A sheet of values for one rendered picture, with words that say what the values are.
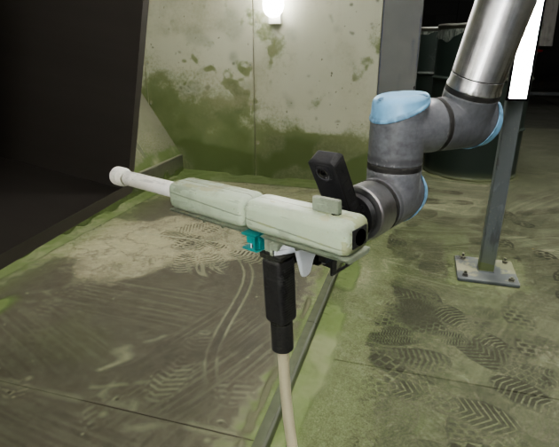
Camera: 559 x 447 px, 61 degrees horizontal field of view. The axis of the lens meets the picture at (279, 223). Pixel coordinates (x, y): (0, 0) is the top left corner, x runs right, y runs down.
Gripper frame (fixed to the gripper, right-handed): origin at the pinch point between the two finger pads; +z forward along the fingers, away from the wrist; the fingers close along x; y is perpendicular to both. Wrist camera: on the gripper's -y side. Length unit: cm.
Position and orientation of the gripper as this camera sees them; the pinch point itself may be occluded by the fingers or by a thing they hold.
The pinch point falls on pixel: (270, 240)
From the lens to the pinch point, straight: 58.2
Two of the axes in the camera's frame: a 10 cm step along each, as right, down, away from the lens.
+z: -6.5, 2.7, -7.1
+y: 0.2, 9.4, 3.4
